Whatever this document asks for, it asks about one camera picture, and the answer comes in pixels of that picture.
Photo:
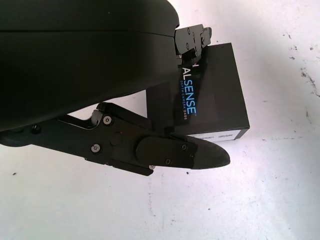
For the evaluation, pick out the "black RealSense box lid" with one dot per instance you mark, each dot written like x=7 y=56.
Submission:
x=220 y=87

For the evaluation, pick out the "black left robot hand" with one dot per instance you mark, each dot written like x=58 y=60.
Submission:
x=75 y=55

